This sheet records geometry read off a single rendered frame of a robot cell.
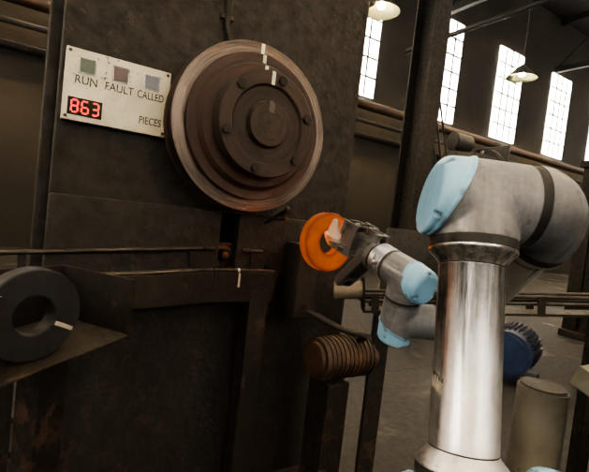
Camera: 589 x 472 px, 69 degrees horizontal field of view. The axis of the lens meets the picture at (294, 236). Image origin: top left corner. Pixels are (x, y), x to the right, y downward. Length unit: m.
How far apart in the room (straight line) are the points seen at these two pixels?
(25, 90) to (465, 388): 7.08
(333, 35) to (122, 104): 0.78
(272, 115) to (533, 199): 0.73
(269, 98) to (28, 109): 6.25
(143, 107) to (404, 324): 0.88
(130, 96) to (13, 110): 6.03
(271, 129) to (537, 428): 1.01
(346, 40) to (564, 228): 1.19
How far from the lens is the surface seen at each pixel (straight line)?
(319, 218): 1.10
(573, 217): 0.66
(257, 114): 1.14
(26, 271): 0.80
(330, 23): 1.65
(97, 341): 0.91
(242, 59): 1.24
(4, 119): 7.26
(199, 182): 1.17
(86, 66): 1.27
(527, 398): 1.29
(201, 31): 1.41
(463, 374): 0.59
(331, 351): 1.27
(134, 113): 1.27
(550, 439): 1.32
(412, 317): 0.93
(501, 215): 0.60
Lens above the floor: 0.88
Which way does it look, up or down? 3 degrees down
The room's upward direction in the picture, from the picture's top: 6 degrees clockwise
